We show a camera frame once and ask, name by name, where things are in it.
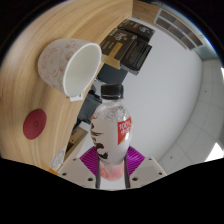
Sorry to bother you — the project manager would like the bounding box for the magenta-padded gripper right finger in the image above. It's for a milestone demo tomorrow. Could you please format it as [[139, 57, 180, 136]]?
[[123, 145, 168, 190]]

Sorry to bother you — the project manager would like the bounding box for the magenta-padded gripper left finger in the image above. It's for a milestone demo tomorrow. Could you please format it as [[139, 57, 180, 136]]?
[[57, 146, 102, 190]]

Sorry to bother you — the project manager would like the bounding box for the clear drink bottle black cap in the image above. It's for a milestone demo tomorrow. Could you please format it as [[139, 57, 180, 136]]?
[[89, 83, 133, 183]]

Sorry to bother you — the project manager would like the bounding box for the sheet with round print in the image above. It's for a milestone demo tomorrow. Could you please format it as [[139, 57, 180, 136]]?
[[50, 148, 68, 171]]

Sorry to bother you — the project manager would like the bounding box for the orange box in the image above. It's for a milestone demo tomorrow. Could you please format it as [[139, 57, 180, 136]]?
[[48, 167, 60, 176]]

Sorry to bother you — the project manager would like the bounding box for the wooden side desk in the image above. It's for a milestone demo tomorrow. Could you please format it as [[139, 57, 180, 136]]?
[[64, 128, 89, 162]]

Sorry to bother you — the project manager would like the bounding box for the flat round red coaster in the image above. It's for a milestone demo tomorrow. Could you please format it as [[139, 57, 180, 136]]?
[[22, 108, 48, 141]]

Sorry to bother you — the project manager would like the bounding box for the long ceiling light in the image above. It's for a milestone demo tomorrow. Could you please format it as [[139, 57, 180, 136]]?
[[204, 142, 224, 163]]

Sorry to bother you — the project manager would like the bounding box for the black office chair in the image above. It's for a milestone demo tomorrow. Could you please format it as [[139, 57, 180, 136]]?
[[96, 62, 129, 86]]

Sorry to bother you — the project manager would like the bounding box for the white patterned paper cup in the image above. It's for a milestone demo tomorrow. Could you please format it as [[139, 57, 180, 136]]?
[[37, 38, 103, 102]]

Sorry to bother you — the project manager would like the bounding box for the black ribbed box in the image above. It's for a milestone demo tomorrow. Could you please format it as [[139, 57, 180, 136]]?
[[120, 39, 153, 76]]

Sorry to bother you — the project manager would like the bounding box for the brown and tan carton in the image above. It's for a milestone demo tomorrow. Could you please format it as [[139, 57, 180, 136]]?
[[99, 28, 138, 70]]

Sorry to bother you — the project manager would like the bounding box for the tall dark brown box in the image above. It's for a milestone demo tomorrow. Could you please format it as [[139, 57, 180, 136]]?
[[117, 18, 156, 43]]

